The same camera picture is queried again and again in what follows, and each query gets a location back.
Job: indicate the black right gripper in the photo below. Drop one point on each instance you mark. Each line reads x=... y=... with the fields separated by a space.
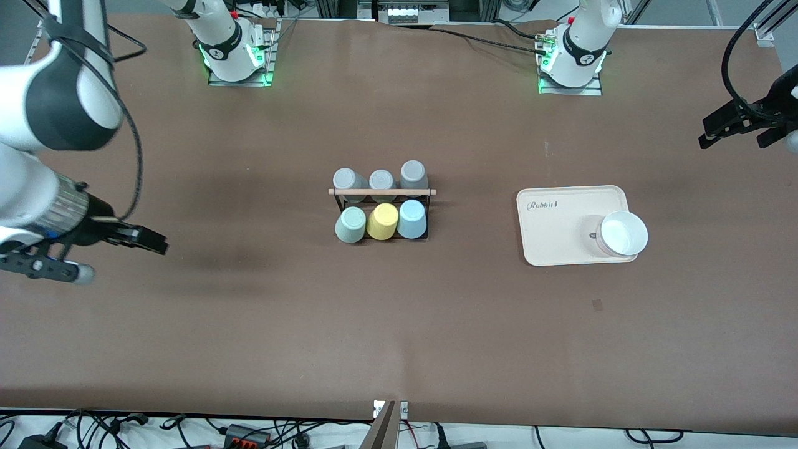
x=98 y=223

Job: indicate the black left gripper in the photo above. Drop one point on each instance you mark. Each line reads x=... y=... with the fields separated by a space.
x=765 y=112

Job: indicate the pale green plastic cup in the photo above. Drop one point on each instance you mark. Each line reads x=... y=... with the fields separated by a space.
x=350 y=226

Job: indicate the light blue plastic cup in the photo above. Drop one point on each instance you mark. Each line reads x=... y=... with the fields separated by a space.
x=411 y=219

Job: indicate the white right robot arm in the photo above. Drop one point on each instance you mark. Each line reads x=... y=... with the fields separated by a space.
x=15 y=181

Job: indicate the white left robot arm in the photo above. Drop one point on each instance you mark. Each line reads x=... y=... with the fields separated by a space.
x=576 y=50

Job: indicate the white round bowl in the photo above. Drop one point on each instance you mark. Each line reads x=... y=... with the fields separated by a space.
x=623 y=234

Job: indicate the beige plastic tray Rabbit print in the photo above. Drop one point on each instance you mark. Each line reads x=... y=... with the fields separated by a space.
x=555 y=231

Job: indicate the grey plastic cup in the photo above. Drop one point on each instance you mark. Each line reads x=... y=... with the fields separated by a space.
x=346 y=179
x=381 y=179
x=413 y=171

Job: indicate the black red power strip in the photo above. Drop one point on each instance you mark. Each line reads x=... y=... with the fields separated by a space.
x=240 y=433

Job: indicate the black power adapter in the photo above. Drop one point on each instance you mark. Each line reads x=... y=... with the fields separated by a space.
x=40 y=443

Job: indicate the pale yellow plastic cup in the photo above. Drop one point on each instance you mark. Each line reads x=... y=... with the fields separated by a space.
x=382 y=221

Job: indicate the brown table cover mat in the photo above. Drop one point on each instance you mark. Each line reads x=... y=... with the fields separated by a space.
x=399 y=324

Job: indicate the white device with sockets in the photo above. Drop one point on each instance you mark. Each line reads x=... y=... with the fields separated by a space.
x=405 y=11

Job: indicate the aluminium frame profile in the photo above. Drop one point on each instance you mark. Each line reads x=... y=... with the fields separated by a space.
x=770 y=28

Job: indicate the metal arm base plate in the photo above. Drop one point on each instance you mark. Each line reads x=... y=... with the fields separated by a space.
x=269 y=56
x=595 y=90

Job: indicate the white stand clamp bracket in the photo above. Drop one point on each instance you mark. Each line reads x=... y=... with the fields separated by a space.
x=378 y=409

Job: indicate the grey camera stand pole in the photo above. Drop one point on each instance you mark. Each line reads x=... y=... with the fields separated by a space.
x=383 y=430

